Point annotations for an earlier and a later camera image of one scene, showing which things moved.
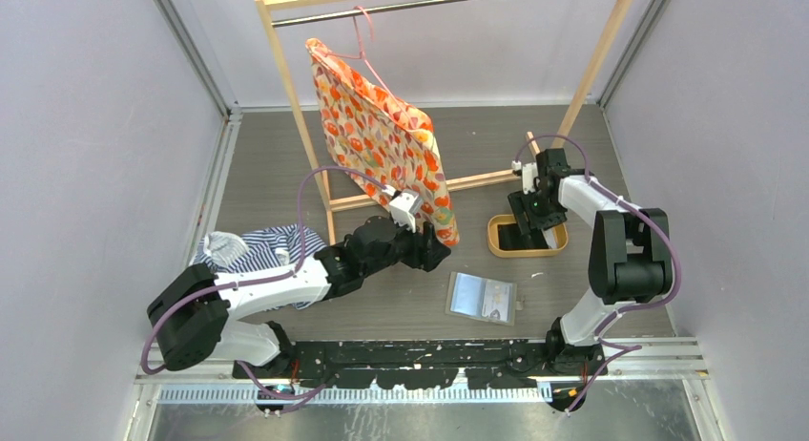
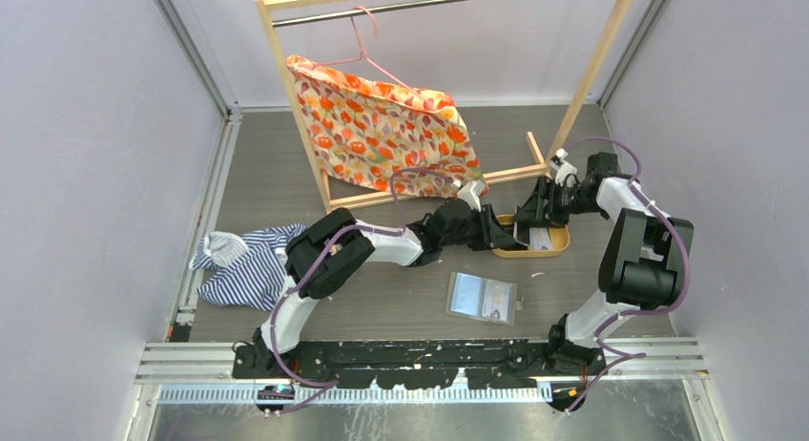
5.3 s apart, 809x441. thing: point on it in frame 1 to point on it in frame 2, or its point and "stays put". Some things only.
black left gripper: x=425 y=250 to x=490 y=233
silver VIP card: x=496 y=300 stays put
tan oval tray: x=560 y=235 stays put
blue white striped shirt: x=270 y=247 stays put
